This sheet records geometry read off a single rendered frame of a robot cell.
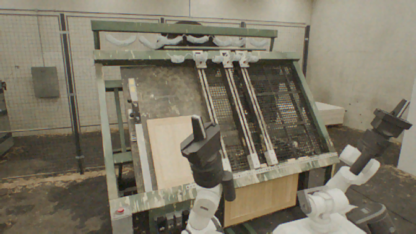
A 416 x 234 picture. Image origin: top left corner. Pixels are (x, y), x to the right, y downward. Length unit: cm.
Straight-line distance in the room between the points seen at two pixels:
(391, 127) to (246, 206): 184
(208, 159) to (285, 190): 228
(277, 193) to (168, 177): 128
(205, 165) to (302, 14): 823
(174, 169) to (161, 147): 21
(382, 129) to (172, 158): 145
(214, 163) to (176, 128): 146
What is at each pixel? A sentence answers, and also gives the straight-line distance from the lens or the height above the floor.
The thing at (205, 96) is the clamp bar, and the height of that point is 150.
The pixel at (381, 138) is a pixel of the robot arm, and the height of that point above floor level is 159.
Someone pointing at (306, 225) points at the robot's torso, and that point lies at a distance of 85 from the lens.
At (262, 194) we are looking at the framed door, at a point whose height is 49.
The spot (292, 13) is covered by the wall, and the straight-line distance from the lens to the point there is 849.
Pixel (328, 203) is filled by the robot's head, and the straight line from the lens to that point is 79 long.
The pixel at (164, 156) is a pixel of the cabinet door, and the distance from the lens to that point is 199.
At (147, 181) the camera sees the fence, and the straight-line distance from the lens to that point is 191.
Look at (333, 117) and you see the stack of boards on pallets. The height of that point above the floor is 34.
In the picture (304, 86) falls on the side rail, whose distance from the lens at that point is 298.
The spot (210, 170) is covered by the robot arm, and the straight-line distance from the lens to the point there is 63.
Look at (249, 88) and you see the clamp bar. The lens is 248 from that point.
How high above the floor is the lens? 185
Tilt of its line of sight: 14 degrees down
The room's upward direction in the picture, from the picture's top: straight up
